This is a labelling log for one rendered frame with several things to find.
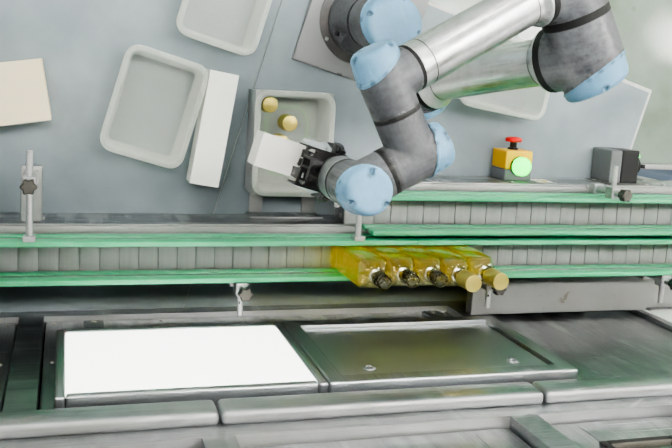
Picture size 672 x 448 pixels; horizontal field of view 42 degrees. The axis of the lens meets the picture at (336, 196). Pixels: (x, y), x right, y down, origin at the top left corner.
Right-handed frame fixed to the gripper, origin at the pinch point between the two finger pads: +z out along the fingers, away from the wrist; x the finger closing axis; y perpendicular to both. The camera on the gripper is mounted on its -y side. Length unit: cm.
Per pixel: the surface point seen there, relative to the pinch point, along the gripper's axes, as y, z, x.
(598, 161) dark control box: -78, 31, -21
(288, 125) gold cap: 0.5, 27.9, -5.6
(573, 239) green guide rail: -67, 14, -1
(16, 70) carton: 56, 27, 1
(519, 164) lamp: -53, 24, -14
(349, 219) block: -16.8, 20.8, 9.4
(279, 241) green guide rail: -1.2, 12.9, 17.0
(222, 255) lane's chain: 7.1, 21.2, 24.1
